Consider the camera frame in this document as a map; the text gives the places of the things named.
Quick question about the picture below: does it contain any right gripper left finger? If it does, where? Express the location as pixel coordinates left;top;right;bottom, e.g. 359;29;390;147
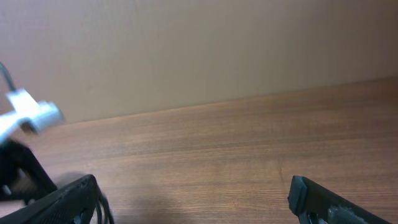
1;174;97;224

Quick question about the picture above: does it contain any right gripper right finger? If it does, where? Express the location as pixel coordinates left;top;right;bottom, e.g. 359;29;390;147
287;175;390;224

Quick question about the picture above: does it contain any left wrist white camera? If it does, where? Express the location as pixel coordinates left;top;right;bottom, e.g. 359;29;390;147
1;89;64;144

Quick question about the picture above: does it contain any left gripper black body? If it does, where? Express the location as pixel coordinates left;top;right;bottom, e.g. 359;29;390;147
1;139;57;201

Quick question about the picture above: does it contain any left camera black cable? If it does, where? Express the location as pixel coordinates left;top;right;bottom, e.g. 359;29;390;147
0;62;17;93

